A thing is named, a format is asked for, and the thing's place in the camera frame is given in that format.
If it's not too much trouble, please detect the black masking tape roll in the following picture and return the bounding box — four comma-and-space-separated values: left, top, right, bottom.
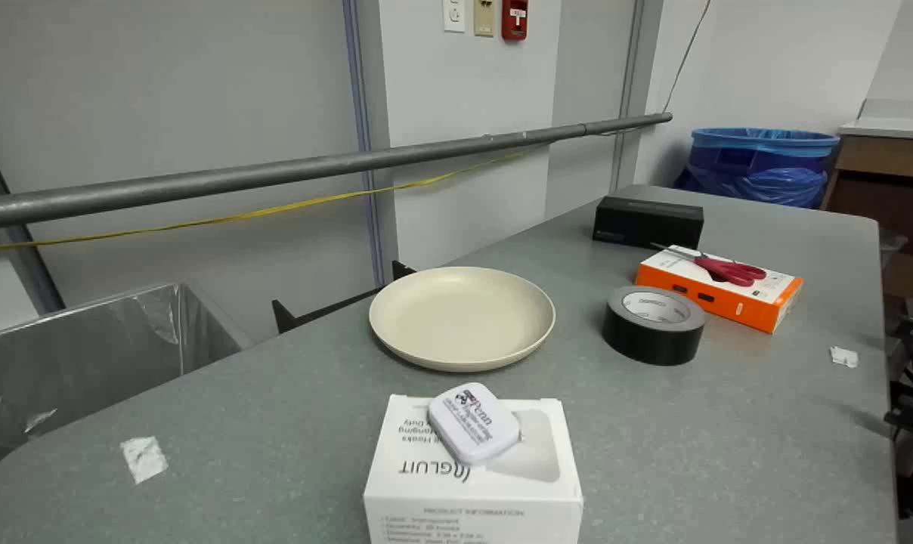
602, 285, 707, 370

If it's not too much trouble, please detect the cream white round plate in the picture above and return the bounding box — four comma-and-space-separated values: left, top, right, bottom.
367, 262, 559, 375

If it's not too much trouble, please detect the white tape piece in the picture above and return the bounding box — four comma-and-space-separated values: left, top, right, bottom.
118, 434, 173, 488

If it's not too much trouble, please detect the small white grey device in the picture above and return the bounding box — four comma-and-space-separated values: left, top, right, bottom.
425, 380, 524, 470

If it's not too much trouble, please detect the white product carton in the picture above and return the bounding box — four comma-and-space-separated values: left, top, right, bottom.
361, 393, 586, 544

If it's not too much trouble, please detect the red fire alarm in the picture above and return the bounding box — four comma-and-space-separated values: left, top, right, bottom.
498, 0, 533, 47

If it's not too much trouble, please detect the orange and white flat box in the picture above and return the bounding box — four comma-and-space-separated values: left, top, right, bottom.
631, 243, 807, 337

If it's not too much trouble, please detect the blue lined trash bin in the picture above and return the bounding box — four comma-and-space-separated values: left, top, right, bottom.
676, 125, 843, 212

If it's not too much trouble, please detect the grey bin with clear liner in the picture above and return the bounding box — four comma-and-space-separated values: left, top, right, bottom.
0, 280, 246, 477

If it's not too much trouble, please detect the brown wooden cabinet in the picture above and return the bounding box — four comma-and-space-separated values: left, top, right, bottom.
822, 96, 913, 307

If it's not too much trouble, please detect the grey diagonal strut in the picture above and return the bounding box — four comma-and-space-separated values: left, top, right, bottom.
0, 118, 67, 319

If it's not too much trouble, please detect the grey metal rail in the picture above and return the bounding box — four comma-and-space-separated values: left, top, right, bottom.
0, 109, 677, 232

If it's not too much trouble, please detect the blue grey vertical post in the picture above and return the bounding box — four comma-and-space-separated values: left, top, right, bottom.
339, 0, 404, 287

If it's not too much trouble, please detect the yellow cable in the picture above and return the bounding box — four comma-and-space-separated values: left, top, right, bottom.
0, 163, 482, 261

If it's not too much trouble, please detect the beige wall plate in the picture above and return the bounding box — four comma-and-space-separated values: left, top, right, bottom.
473, 0, 498, 40

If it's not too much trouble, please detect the white light switch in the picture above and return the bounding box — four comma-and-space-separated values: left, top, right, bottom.
443, 0, 473, 37

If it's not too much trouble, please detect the grey vertical frame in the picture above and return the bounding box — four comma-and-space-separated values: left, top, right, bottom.
613, 0, 669, 191

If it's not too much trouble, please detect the thin dark hanging cable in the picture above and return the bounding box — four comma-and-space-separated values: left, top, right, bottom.
663, 0, 718, 116

